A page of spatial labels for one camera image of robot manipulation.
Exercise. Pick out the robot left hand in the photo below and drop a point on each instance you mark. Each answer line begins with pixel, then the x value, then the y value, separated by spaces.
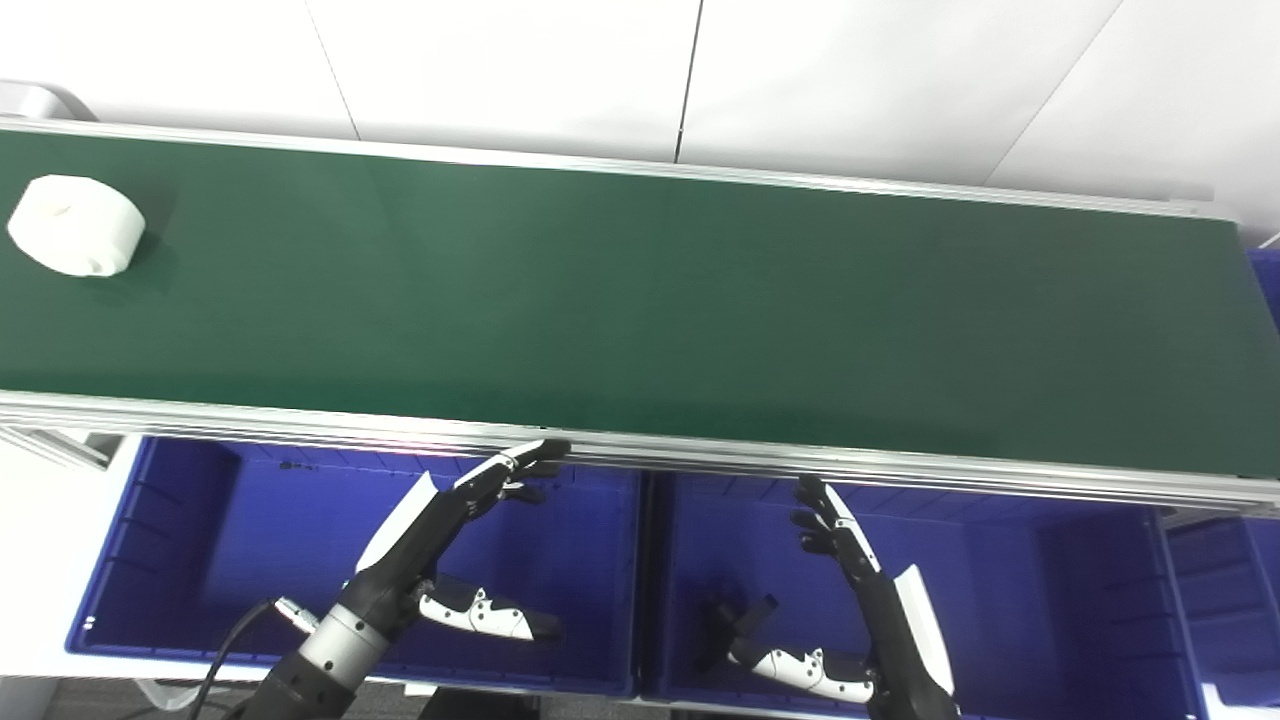
pixel 400 560

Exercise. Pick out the grey conveyor end housing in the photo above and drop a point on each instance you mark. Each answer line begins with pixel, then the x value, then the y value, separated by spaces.
pixel 40 100

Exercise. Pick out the green conveyor belt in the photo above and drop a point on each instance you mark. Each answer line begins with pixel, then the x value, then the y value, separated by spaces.
pixel 640 300
pixel 300 425

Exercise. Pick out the black robot torso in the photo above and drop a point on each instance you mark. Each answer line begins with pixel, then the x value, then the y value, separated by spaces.
pixel 480 706

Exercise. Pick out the white round plastic part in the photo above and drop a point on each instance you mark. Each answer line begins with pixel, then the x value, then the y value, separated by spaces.
pixel 75 225

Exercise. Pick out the blue plastic bin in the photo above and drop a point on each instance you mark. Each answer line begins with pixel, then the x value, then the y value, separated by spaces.
pixel 1230 600
pixel 1268 290
pixel 250 540
pixel 1050 600

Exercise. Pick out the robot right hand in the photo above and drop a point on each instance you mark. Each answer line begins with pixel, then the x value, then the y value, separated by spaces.
pixel 900 640

